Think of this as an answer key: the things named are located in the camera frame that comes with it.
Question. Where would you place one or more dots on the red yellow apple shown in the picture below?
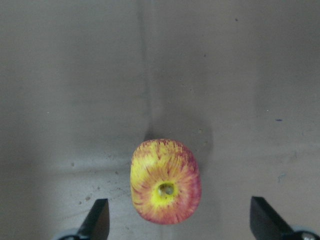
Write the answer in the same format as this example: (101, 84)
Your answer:
(165, 182)

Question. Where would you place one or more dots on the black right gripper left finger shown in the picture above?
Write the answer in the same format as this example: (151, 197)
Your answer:
(96, 225)

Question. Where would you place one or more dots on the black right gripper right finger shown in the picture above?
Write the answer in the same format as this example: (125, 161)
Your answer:
(266, 224)

